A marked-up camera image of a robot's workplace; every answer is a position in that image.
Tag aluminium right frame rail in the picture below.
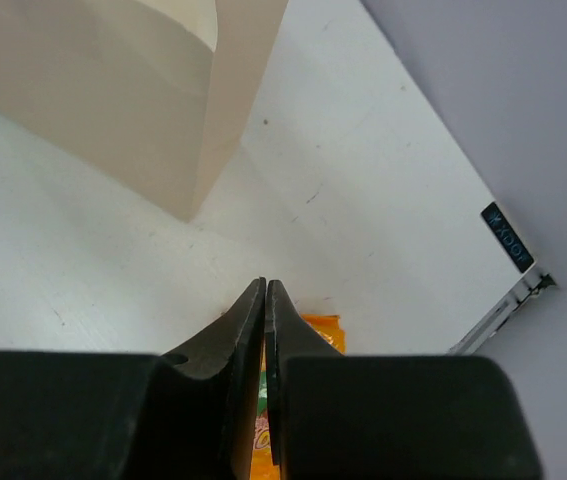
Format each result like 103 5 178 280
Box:
448 266 557 355

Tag right XDOF label sticker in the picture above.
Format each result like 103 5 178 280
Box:
481 202 535 274

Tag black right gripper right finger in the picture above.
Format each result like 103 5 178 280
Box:
265 280 544 479

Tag beige paper bag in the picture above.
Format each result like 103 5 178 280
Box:
0 0 287 220

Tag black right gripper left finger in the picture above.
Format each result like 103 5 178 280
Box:
0 278 266 479

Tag orange gummy snack bag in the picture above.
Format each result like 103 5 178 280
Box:
250 314 346 480

